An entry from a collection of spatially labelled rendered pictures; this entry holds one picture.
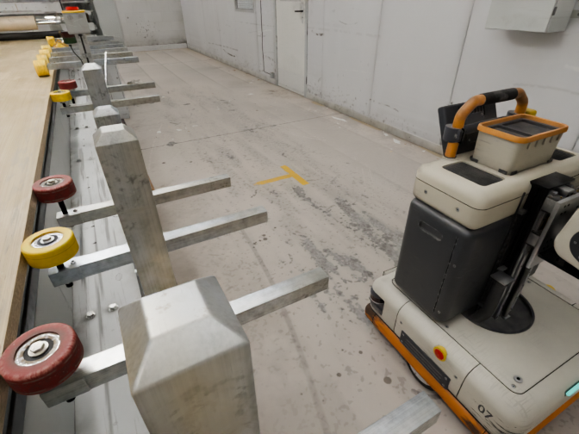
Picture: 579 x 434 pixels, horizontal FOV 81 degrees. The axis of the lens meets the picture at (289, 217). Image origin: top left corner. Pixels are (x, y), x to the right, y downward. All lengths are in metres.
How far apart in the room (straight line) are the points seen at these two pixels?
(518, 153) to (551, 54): 1.85
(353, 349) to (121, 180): 1.35
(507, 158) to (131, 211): 1.02
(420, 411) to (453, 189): 0.70
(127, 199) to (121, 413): 0.51
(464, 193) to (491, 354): 0.56
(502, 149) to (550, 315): 0.69
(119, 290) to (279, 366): 0.76
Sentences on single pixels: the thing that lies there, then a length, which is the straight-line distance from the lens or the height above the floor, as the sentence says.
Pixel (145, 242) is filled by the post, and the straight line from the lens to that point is 0.38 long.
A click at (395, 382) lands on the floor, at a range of 1.52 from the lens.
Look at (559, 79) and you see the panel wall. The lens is 2.94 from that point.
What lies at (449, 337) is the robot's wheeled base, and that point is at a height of 0.28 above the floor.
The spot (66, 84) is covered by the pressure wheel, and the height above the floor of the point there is 0.90.
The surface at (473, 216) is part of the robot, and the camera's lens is 1.07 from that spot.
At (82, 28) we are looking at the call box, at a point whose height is 1.17.
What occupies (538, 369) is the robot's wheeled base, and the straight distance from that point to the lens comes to 1.39.
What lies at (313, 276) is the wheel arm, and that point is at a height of 0.85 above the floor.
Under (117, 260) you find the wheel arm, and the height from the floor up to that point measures 0.83.
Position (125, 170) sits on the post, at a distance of 0.34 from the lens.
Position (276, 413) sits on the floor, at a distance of 1.41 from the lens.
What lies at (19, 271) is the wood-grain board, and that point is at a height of 0.90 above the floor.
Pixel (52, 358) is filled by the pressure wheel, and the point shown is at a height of 0.91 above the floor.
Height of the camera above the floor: 1.26
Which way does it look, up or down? 33 degrees down
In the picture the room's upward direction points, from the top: 1 degrees counter-clockwise
